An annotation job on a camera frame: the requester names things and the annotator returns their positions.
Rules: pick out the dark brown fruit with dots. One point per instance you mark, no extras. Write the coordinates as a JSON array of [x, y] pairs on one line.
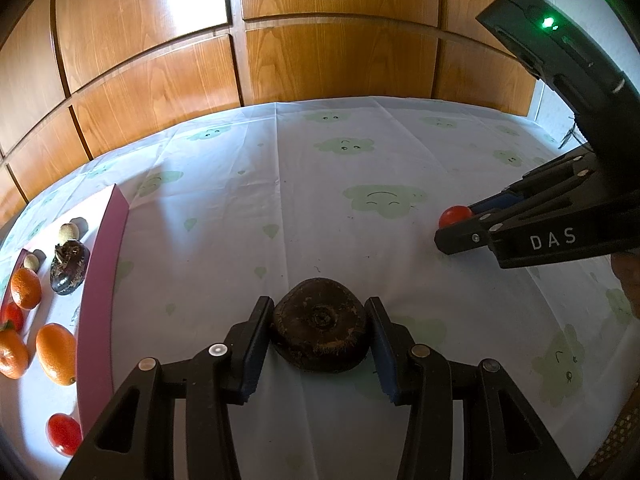
[[320, 325]]

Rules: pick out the orange tomato with stem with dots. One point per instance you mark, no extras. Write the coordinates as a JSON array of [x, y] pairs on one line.
[[11, 353]]

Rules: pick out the white cloud-print tablecloth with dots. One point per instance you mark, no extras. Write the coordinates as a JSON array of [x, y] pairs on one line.
[[300, 185]]

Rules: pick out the dark shiny wrinkled fruit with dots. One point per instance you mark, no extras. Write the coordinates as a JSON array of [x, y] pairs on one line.
[[70, 267]]

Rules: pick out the person's right hand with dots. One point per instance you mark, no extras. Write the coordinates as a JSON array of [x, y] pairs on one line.
[[628, 282]]

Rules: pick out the dark mesh object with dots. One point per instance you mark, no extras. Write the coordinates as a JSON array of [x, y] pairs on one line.
[[620, 440]]

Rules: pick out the red cherry tomato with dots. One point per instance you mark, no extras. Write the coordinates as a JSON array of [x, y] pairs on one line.
[[12, 318], [452, 216], [64, 433]]

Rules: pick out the oblong orange-yellow tomato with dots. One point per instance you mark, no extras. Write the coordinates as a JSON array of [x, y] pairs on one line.
[[56, 353]]

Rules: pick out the pink shallow cardboard box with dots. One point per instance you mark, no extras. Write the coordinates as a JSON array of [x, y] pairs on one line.
[[102, 285]]

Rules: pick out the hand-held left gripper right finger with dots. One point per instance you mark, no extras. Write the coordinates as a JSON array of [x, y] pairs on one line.
[[382, 360]]

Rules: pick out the orange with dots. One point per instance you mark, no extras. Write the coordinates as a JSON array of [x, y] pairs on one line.
[[26, 288]]

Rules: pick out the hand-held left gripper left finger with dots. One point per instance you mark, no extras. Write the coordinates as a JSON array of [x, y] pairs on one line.
[[256, 360]]

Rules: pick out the small yellow round fruit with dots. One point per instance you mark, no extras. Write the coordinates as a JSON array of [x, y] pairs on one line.
[[31, 262], [69, 231]]

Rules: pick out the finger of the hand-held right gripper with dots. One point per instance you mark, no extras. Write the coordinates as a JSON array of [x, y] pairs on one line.
[[460, 240], [492, 203]]

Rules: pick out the wooden wardrobe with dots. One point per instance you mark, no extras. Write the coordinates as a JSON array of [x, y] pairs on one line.
[[150, 35]]

